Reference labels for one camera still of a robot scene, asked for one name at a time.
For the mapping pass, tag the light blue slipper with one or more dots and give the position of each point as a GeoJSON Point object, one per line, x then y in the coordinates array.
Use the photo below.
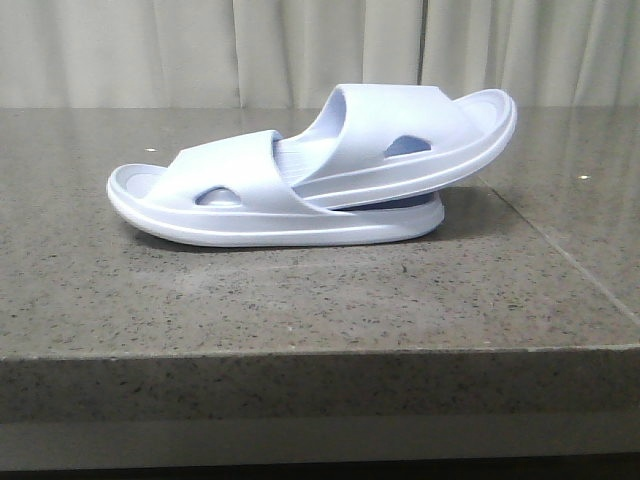
{"type": "Point", "coordinates": [229, 193]}
{"type": "Point", "coordinates": [375, 142]}

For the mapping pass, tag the beige pleated curtain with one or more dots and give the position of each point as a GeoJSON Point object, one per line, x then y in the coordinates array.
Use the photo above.
{"type": "Point", "coordinates": [292, 53]}

